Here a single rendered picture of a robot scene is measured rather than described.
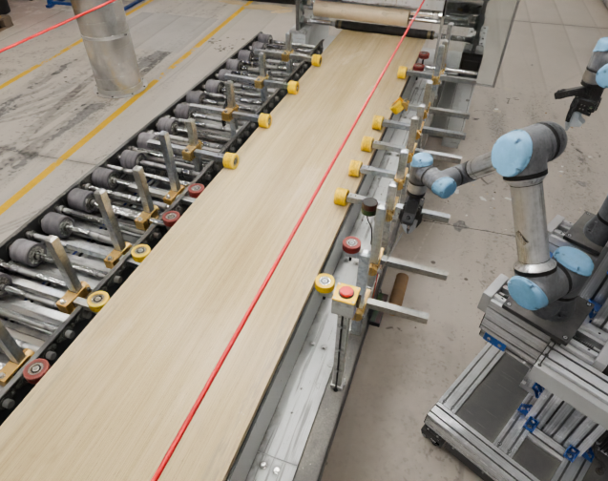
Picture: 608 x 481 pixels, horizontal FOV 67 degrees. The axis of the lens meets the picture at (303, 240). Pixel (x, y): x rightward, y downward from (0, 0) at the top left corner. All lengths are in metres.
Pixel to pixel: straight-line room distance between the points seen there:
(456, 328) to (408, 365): 0.42
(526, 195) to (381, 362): 1.55
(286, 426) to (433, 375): 1.15
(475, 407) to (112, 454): 1.61
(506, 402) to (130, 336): 1.73
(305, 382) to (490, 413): 0.96
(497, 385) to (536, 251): 1.18
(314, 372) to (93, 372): 0.81
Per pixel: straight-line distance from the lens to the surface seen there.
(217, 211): 2.19
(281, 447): 1.78
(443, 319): 2.97
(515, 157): 1.38
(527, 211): 1.45
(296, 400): 1.86
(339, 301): 1.36
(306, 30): 4.46
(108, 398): 1.66
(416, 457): 2.50
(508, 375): 2.60
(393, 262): 2.00
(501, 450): 2.36
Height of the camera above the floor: 2.26
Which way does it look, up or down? 43 degrees down
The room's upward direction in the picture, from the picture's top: straight up
